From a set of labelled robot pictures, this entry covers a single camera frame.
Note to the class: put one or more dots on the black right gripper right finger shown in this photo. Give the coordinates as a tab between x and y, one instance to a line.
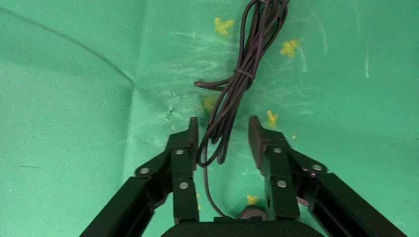
278	163

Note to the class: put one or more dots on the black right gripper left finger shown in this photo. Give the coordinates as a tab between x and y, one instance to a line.
180	163

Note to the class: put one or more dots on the green table mat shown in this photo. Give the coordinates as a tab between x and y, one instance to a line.
82	98

